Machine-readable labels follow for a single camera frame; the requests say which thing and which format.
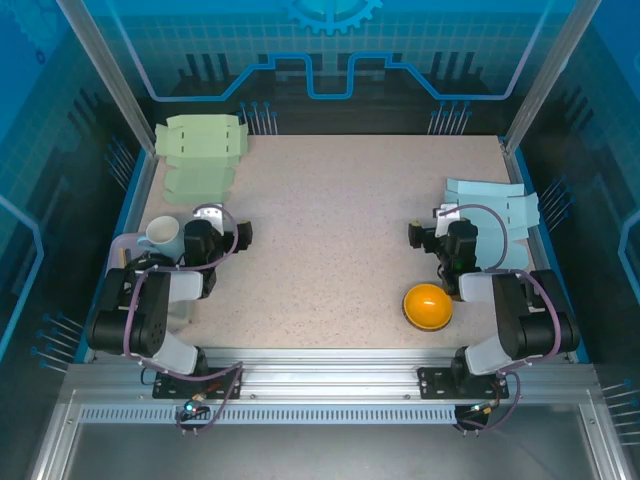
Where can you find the light blue paper box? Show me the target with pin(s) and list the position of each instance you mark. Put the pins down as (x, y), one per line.
(515, 210)

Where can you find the green paper box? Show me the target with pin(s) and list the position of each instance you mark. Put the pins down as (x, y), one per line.
(200, 150)

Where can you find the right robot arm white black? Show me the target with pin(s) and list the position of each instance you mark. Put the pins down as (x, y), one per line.
(515, 310)

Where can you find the white and blue mug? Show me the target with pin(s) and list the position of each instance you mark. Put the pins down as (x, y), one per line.
(162, 232)

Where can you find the orange bowl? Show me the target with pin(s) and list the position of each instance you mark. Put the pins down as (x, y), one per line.
(428, 306)

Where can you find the blue table edge strip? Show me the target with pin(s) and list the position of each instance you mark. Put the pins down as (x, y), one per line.
(542, 240)
(127, 200)

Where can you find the lavender plastic tray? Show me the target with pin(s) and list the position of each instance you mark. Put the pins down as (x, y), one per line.
(116, 245)

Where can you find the small connector board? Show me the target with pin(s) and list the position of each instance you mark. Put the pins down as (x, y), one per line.
(192, 407)
(480, 410)

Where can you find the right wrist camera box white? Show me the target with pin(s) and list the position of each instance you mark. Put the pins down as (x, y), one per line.
(444, 222)

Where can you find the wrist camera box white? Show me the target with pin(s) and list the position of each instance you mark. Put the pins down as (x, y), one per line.
(444, 222)
(209, 214)

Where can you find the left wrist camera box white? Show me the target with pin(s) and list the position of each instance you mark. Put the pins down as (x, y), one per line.
(209, 214)

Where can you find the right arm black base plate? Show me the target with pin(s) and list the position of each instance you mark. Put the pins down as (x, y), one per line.
(435, 384)

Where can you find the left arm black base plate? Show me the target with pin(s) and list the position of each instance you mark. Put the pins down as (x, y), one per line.
(175, 385)

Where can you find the aluminium front rail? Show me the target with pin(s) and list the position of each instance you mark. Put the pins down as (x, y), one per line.
(325, 370)

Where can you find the aluminium frame post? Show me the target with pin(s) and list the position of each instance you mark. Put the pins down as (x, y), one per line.
(550, 75)
(107, 75)

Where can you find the grey metal front frame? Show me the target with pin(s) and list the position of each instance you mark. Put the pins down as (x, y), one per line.
(325, 450)

